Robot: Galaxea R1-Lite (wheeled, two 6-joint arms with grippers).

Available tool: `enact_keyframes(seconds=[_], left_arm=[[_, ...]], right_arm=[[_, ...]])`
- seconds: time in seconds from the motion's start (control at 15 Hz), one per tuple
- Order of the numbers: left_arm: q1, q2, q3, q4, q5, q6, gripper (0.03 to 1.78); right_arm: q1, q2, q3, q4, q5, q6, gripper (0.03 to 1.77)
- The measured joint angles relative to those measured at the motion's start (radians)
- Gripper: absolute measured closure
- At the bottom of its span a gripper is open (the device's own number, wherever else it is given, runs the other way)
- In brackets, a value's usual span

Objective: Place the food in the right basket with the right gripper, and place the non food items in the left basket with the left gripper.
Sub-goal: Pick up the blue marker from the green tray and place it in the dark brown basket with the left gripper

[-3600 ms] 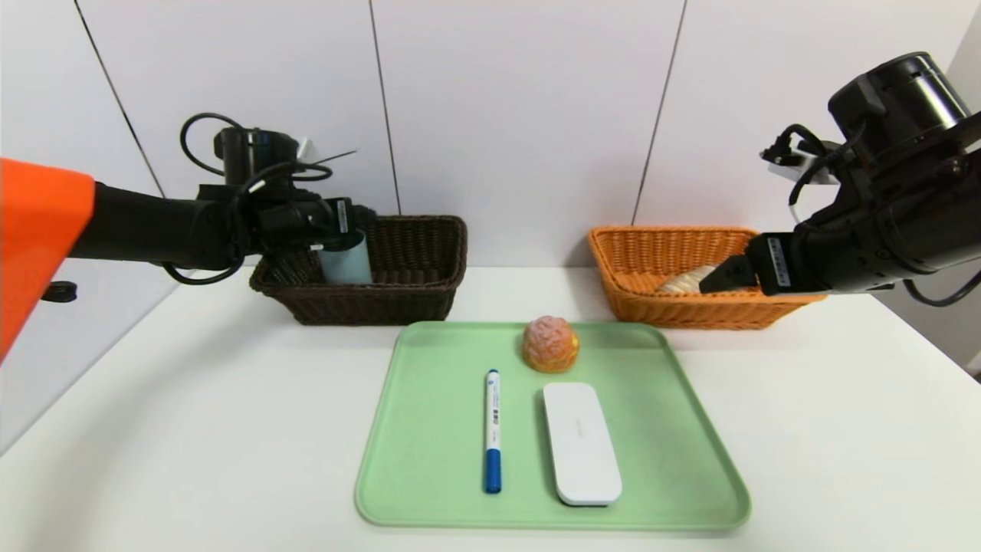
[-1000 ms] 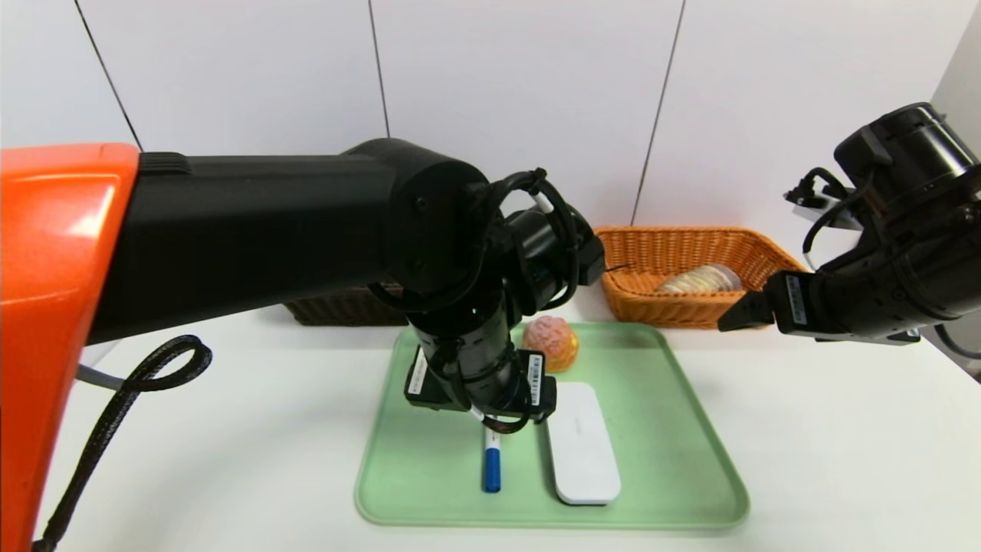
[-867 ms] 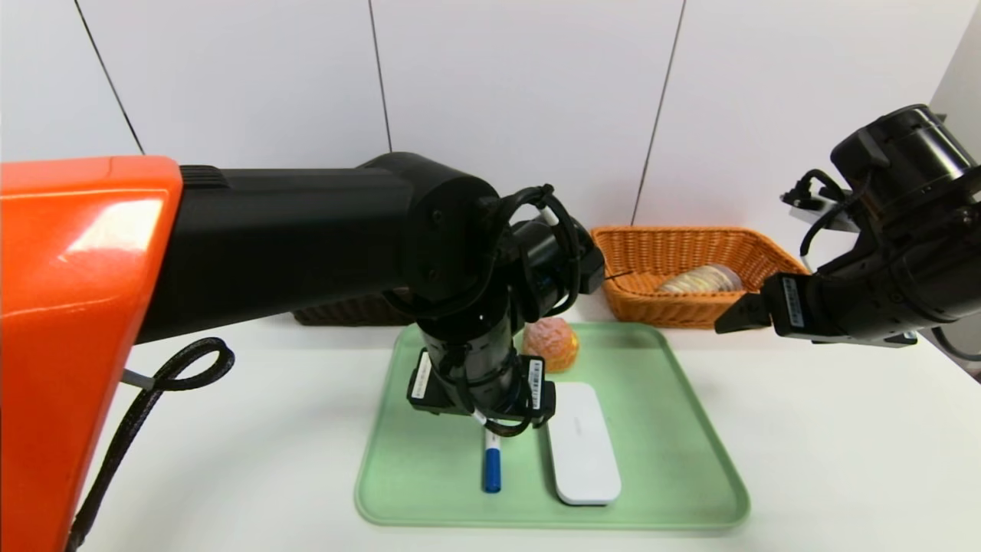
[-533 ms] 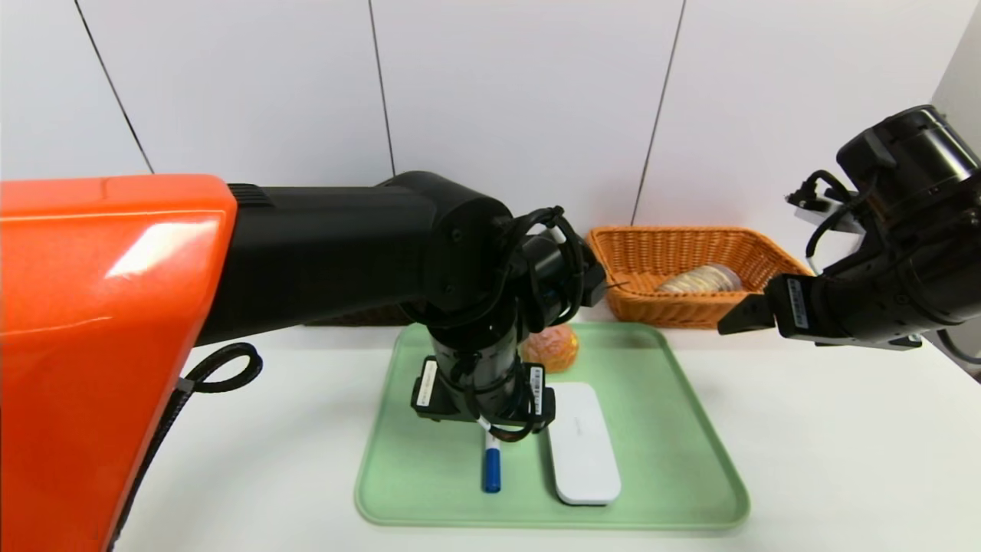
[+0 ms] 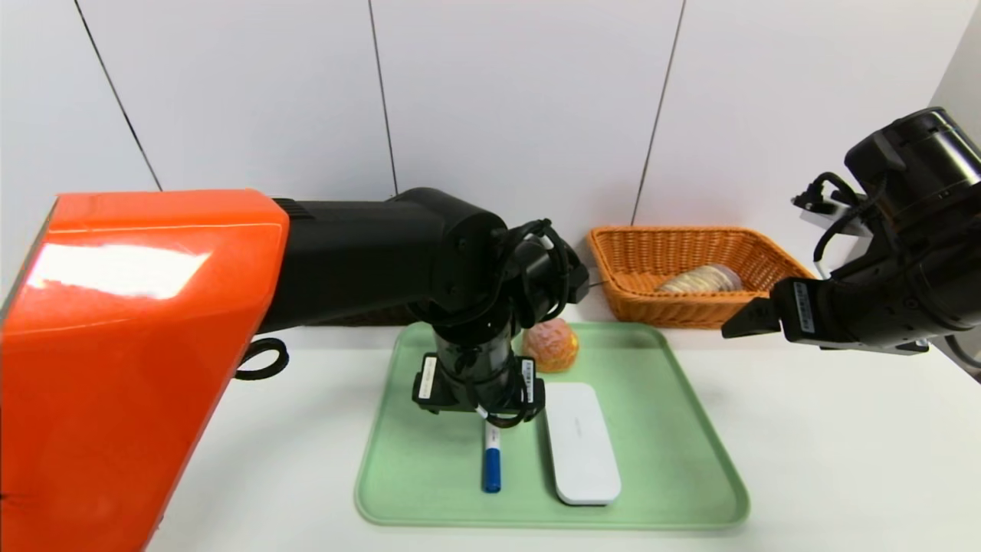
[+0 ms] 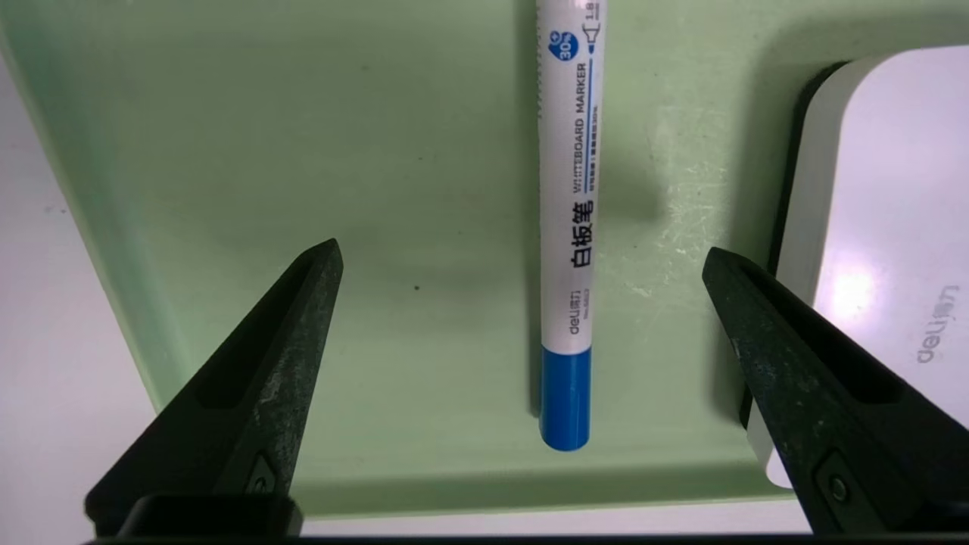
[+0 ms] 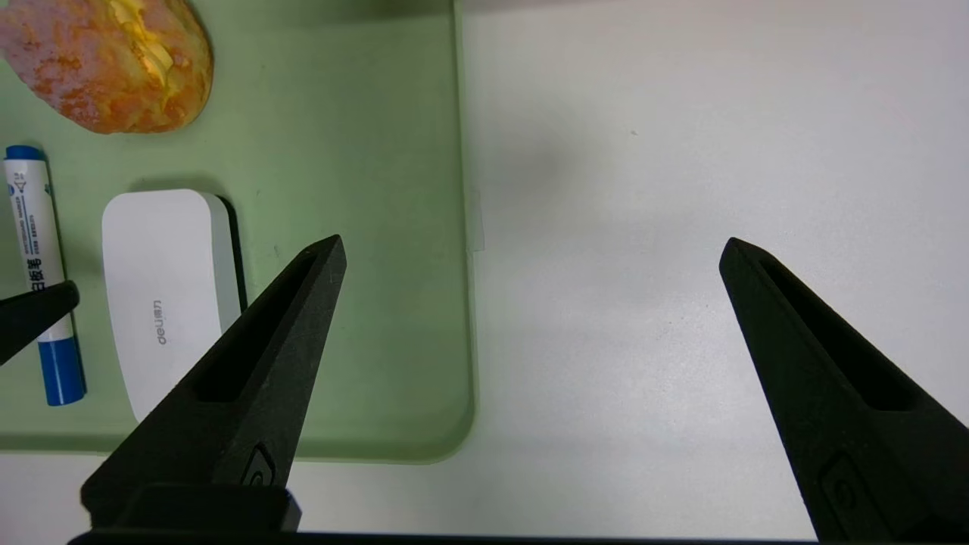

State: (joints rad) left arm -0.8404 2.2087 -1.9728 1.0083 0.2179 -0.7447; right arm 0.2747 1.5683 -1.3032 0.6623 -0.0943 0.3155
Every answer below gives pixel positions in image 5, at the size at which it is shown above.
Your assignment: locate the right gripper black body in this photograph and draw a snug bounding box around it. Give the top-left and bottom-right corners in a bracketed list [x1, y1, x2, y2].
[769, 277, 930, 356]

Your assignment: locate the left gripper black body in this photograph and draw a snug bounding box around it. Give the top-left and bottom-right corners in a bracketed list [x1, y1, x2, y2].
[411, 328, 546, 423]

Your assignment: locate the long striped bread loaf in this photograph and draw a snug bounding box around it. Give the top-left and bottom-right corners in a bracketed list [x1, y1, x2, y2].
[655, 263, 744, 294]

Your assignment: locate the white marker pen blue cap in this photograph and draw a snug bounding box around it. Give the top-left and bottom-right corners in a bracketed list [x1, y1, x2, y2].
[484, 418, 503, 493]

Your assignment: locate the round orange pastry bun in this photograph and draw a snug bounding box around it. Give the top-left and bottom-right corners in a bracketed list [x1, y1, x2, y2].
[522, 317, 580, 374]

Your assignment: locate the orange wicker basket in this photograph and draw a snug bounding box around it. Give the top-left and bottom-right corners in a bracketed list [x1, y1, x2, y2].
[588, 225, 817, 330]

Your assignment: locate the dark brown wicker basket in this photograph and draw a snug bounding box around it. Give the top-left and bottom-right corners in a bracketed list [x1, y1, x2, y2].
[303, 305, 421, 327]

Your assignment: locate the white rectangular case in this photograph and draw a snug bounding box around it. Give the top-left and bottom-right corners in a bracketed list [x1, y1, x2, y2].
[542, 382, 622, 506]

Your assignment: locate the light green plastic tray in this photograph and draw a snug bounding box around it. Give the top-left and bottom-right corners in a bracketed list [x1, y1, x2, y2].
[355, 321, 750, 530]

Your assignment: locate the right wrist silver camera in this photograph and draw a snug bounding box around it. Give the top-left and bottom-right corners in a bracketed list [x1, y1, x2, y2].
[797, 195, 874, 240]

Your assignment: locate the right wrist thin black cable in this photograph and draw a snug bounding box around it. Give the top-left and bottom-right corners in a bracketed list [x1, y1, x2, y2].
[793, 172, 890, 265]

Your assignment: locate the wrist thin black cable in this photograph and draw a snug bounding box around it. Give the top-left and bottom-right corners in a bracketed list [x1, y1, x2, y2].
[793, 172, 890, 265]
[490, 218, 592, 430]

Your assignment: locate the left wrist thin black cable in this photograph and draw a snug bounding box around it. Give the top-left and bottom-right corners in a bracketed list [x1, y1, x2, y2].
[490, 218, 592, 430]

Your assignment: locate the right arm thick black cable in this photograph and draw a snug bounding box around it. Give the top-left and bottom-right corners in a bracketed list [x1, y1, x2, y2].
[943, 333, 981, 373]

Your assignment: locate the arm thick black cable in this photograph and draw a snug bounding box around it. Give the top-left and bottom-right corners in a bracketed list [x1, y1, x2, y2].
[234, 337, 290, 382]
[943, 333, 981, 373]

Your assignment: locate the left arm thick black cable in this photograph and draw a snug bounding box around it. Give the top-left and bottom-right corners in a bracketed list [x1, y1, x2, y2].
[234, 337, 290, 382]

